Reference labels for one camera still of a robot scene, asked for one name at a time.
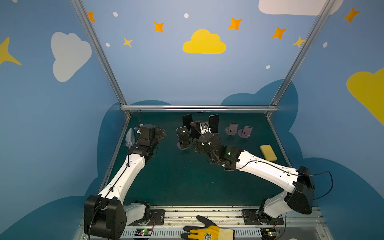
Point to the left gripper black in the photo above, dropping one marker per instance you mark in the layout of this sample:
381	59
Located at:
160	132

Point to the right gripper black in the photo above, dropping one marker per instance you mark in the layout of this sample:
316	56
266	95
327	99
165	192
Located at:
199	141

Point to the pink phone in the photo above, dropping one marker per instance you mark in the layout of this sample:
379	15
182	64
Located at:
195	128

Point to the black phone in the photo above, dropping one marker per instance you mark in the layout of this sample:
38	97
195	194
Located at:
214	124
187	120

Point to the grey phone stand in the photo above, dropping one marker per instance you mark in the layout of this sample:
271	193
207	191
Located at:
232	129
245	132

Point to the silver phone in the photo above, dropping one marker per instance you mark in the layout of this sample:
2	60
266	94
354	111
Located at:
184	141

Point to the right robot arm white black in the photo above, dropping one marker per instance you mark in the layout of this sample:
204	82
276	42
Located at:
297	184

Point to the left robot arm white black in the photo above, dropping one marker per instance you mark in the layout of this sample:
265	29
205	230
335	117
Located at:
104	213

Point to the grey garden trowel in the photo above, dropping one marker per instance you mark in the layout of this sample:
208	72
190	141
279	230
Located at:
130	138

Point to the yellow sponge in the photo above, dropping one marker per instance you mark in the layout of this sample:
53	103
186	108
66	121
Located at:
268	153

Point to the yellow black work glove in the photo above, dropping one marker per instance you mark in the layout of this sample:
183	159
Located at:
210	231

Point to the left green circuit board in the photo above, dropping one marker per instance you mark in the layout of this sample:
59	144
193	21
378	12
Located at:
143	232

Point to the green circuit board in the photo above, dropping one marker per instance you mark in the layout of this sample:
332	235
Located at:
143	232
268	234

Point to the right green circuit board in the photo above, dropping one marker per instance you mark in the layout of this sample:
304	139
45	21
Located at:
268	234

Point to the aluminium frame rear bar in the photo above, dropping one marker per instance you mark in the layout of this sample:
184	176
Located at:
158	108

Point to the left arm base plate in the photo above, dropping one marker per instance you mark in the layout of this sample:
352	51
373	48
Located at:
153	217

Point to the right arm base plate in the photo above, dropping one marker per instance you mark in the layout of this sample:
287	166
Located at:
256	217

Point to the aluminium frame left post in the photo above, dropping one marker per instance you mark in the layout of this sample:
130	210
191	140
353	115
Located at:
88	26

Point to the aluminium frame post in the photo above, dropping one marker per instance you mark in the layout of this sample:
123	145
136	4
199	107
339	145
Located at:
304	49
88	26

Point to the aluminium frame right post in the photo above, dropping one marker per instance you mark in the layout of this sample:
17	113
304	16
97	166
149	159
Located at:
304	49

